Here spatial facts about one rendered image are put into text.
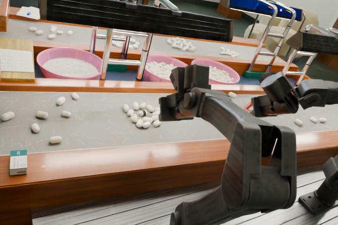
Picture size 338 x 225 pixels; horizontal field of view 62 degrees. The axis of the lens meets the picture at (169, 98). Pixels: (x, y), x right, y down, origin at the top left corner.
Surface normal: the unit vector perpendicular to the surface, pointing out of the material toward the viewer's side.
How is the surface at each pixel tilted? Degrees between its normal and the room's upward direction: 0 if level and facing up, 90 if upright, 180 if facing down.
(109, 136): 0
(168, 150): 0
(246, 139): 47
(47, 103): 0
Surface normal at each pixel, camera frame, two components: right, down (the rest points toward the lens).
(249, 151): 0.30, -0.16
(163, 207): 0.26, -0.83
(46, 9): 0.46, 0.03
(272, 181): 0.31, -0.48
